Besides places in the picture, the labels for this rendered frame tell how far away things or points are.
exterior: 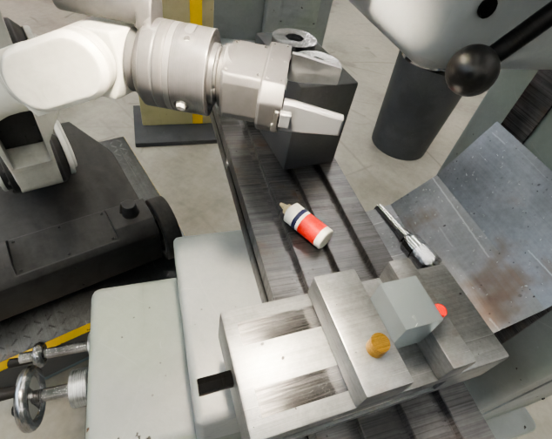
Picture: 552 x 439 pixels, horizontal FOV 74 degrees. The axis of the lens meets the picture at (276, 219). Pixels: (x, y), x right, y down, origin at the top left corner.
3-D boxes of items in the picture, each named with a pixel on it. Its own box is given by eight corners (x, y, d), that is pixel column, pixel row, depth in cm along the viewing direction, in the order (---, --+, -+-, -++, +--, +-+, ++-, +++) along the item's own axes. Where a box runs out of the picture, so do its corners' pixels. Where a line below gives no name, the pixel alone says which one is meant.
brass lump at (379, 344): (371, 361, 40) (376, 354, 39) (361, 341, 42) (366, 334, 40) (387, 355, 41) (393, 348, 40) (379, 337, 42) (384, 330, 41)
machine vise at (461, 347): (245, 457, 42) (255, 435, 34) (217, 335, 51) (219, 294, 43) (481, 374, 53) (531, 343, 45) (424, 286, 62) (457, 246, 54)
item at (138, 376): (132, 506, 99) (75, 471, 55) (130, 385, 118) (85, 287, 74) (392, 425, 122) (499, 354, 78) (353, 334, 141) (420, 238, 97)
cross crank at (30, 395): (10, 446, 68) (-18, 431, 60) (20, 381, 75) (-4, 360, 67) (103, 423, 73) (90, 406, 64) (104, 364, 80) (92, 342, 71)
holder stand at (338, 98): (283, 171, 76) (302, 80, 62) (246, 111, 89) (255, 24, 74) (333, 162, 81) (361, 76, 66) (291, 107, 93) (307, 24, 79)
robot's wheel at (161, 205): (147, 228, 127) (140, 186, 112) (161, 224, 129) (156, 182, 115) (171, 272, 117) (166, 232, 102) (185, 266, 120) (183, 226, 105)
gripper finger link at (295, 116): (337, 137, 38) (278, 125, 38) (346, 109, 35) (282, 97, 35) (337, 145, 37) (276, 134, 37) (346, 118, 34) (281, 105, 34)
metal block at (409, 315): (386, 352, 44) (406, 330, 40) (363, 307, 48) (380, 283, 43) (421, 341, 46) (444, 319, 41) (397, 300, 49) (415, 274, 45)
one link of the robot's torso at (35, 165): (-8, 165, 105) (-104, 13, 64) (68, 148, 114) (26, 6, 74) (9, 211, 101) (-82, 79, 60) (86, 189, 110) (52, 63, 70)
